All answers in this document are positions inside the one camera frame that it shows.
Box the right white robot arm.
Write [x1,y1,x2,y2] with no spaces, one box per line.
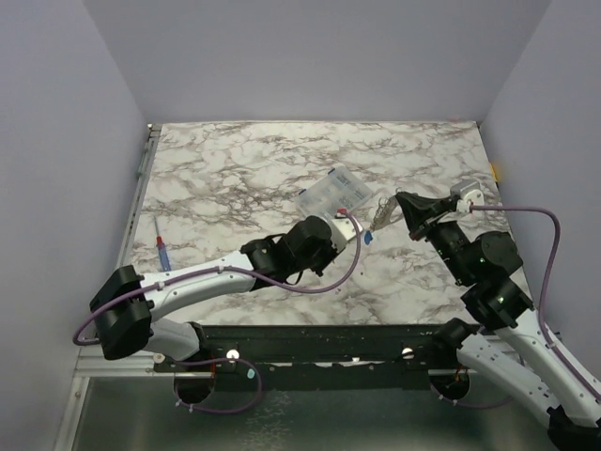
[395,188,600,450]

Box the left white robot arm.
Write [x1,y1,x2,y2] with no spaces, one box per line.
[90,216,345,371]

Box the clear plastic screw box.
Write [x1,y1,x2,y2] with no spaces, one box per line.
[294,165,374,218]

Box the red blue screwdriver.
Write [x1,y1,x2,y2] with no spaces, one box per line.
[153,217,171,272]

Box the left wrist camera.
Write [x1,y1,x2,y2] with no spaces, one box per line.
[330,213,364,252]

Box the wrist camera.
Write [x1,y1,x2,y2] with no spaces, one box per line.
[450,180,485,213]
[330,213,364,252]

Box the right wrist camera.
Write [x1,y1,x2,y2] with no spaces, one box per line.
[450,180,485,213]

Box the yellow wall tag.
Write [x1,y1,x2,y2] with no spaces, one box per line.
[490,163,501,183]

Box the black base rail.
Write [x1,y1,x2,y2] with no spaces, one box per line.
[154,324,474,391]

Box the aluminium extrusion rail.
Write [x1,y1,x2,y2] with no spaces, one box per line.
[74,354,154,378]

